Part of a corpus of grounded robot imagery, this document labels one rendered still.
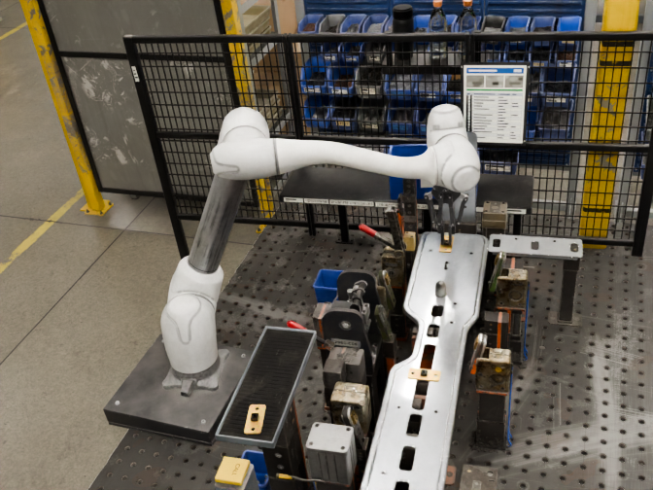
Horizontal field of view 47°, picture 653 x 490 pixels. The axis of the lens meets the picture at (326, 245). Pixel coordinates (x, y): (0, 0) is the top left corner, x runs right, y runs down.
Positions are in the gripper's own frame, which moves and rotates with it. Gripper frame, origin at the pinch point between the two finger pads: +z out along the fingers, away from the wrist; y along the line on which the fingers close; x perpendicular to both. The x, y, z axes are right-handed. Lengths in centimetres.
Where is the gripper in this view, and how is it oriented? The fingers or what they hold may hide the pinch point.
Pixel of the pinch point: (446, 232)
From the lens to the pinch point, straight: 230.0
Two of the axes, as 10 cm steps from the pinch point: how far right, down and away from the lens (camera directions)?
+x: 2.5, -5.8, 7.8
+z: 1.0, 8.1, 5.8
